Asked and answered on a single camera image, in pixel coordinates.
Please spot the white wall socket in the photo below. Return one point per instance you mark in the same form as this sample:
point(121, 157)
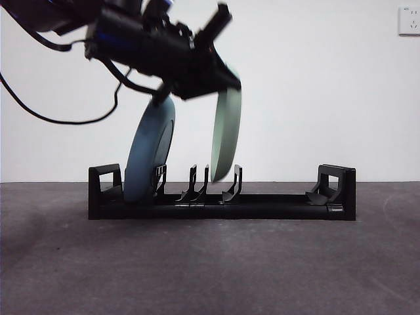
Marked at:
point(410, 21)

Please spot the black plastic plate rack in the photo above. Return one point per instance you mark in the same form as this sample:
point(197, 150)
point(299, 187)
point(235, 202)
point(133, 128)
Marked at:
point(279, 210)

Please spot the pale green plate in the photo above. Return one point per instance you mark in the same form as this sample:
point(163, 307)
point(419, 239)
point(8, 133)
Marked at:
point(226, 131)

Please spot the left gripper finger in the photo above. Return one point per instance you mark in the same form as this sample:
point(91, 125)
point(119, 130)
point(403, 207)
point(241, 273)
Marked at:
point(223, 70)
point(197, 92)

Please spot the pale blue plate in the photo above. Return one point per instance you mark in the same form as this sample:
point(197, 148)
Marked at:
point(147, 147)

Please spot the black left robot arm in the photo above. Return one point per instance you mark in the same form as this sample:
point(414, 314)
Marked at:
point(147, 49)

